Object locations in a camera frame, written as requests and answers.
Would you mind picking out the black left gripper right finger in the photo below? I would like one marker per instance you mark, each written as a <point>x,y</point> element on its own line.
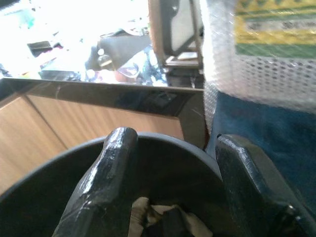
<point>247,187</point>

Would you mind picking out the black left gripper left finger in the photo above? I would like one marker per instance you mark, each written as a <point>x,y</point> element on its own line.
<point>111,172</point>

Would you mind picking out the bubble-wrapped washing machine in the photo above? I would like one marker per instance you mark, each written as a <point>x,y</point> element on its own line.
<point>271,79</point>

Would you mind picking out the beige crumpled cloth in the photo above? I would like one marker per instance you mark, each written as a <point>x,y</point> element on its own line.
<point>140,207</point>

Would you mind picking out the black round plastic bucket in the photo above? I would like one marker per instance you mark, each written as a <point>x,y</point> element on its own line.
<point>172,168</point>

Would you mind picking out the dark-framed wooden cabinet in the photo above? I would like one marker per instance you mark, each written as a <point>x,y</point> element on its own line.
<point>74,118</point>

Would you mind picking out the small clear bottle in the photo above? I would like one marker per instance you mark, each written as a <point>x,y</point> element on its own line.
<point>105,60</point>

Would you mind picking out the grey bag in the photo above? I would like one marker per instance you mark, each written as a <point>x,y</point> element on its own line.
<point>121,45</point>

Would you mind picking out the brown wooden chair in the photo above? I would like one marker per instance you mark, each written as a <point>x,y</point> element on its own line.
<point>158,37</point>

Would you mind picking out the yellow and green label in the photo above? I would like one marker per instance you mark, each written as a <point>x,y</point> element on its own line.
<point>271,37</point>

